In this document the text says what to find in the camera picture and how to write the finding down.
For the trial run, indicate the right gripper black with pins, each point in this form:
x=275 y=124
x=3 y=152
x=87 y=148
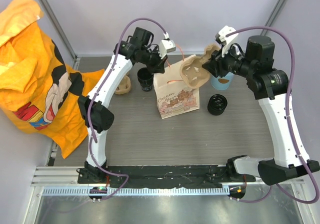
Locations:
x=216 y=63

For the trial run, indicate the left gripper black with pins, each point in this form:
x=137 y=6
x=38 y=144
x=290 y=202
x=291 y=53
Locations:
x=159 y=67

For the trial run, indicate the black coffee cup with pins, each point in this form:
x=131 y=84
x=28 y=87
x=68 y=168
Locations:
x=145 y=79

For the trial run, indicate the brown pulp cup carrier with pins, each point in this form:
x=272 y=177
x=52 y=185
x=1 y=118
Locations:
x=124 y=86
x=191 y=70

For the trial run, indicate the paper bag with orange handles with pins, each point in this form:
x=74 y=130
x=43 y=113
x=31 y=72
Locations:
x=173 y=95

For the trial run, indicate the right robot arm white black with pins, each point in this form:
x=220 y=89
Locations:
x=269 y=87

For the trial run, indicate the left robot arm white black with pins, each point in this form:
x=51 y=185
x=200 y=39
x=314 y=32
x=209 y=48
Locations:
x=94 y=106

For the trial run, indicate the light blue straw tin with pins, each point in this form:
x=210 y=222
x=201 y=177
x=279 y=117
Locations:
x=221 y=83

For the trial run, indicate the black cup with lid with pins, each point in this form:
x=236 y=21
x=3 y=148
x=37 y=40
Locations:
x=217 y=104

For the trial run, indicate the orange cartoon cloth bag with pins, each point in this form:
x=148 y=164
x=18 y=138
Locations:
x=39 y=91

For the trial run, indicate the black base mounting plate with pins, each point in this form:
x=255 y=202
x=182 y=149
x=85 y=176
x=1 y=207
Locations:
x=162 y=177

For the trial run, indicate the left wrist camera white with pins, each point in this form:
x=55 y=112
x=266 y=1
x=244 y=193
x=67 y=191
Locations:
x=166 y=46

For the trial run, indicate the slotted cable duct rail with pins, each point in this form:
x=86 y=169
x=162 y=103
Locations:
x=96 y=191

